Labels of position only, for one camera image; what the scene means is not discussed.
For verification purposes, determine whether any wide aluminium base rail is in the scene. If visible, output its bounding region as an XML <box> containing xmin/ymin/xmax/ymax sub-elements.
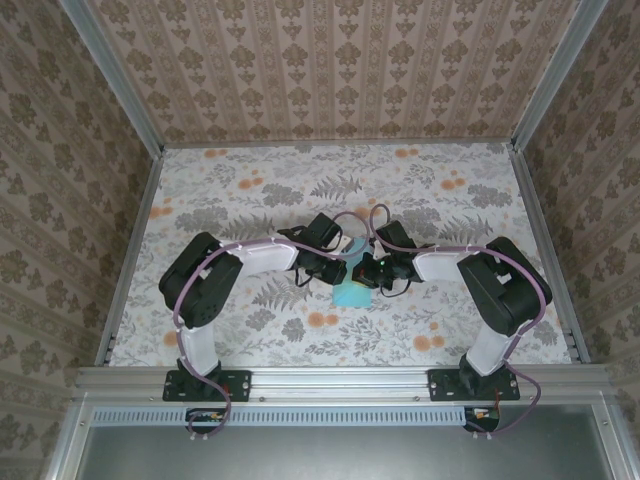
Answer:
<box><xmin>74</xmin><ymin>364</ymin><xmax>614</xmax><ymax>404</ymax></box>

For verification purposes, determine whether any left aluminium side rail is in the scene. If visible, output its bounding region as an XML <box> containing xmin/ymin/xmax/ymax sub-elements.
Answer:
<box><xmin>94</xmin><ymin>149</ymin><xmax>166</xmax><ymax>366</ymax></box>

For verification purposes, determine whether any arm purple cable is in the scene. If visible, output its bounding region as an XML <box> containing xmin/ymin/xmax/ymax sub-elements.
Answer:
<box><xmin>368</xmin><ymin>202</ymin><xmax>551</xmax><ymax>441</ymax></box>
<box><xmin>172</xmin><ymin>209</ymin><xmax>369</xmax><ymax>444</ymax></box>

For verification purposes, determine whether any right aluminium corner post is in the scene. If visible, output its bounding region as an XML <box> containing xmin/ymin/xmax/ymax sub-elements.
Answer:
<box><xmin>512</xmin><ymin>0</ymin><xmax>614</xmax><ymax>151</ymax></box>

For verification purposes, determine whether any grey metal sheet panel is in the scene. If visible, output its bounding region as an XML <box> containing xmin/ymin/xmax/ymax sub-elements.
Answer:
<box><xmin>74</xmin><ymin>424</ymin><xmax>614</xmax><ymax>480</ymax></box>

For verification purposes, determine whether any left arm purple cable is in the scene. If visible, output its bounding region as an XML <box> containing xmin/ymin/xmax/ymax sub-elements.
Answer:
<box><xmin>172</xmin><ymin>209</ymin><xmax>369</xmax><ymax>444</ymax></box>

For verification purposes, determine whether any grey slotted cable duct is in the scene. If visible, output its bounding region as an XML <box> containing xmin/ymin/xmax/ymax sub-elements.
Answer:
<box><xmin>92</xmin><ymin>405</ymin><xmax>464</xmax><ymax>427</ymax></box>

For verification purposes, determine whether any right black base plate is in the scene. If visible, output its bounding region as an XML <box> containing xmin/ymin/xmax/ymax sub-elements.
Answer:
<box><xmin>428</xmin><ymin>368</ymin><xmax>521</xmax><ymax>403</ymax></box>

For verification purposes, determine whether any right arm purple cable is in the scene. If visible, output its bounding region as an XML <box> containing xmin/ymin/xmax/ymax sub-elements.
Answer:
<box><xmin>368</xmin><ymin>202</ymin><xmax>551</xmax><ymax>441</ymax></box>

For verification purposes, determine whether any right aluminium side rail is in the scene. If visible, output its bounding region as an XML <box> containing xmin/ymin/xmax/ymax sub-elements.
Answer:
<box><xmin>512</xmin><ymin>144</ymin><xmax>594</xmax><ymax>364</ymax></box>

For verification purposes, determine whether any aluminium side rail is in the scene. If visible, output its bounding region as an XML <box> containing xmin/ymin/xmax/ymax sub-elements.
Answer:
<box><xmin>512</xmin><ymin>144</ymin><xmax>594</xmax><ymax>364</ymax></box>
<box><xmin>94</xmin><ymin>149</ymin><xmax>166</xmax><ymax>366</ymax></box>

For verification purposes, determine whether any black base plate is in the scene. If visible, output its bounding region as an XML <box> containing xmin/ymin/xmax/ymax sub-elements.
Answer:
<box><xmin>163</xmin><ymin>368</ymin><xmax>252</xmax><ymax>403</ymax></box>
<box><xmin>428</xmin><ymin>368</ymin><xmax>521</xmax><ymax>403</ymax></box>

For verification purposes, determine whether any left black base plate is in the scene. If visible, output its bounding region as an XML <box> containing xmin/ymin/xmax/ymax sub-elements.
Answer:
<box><xmin>163</xmin><ymin>368</ymin><xmax>252</xmax><ymax>403</ymax></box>

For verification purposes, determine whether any aluminium corner post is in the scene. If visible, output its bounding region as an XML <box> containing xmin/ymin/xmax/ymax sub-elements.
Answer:
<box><xmin>59</xmin><ymin>0</ymin><xmax>166</xmax><ymax>156</ymax></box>
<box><xmin>512</xmin><ymin>0</ymin><xmax>614</xmax><ymax>151</ymax></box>

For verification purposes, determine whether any thin aluminium back rail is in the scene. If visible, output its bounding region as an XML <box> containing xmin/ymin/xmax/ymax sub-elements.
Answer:
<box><xmin>162</xmin><ymin>141</ymin><xmax>516</xmax><ymax>149</ymax></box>

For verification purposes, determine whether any light blue paper sheet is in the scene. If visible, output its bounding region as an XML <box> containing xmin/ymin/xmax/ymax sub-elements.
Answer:
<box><xmin>332</xmin><ymin>238</ymin><xmax>374</xmax><ymax>309</ymax></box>

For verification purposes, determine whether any left aluminium corner post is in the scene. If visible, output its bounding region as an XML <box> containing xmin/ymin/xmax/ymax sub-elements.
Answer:
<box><xmin>59</xmin><ymin>0</ymin><xmax>166</xmax><ymax>156</ymax></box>

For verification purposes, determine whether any floral patterned table mat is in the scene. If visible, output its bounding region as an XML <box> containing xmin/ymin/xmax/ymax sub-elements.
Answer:
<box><xmin>107</xmin><ymin>144</ymin><xmax>576</xmax><ymax>369</ymax></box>

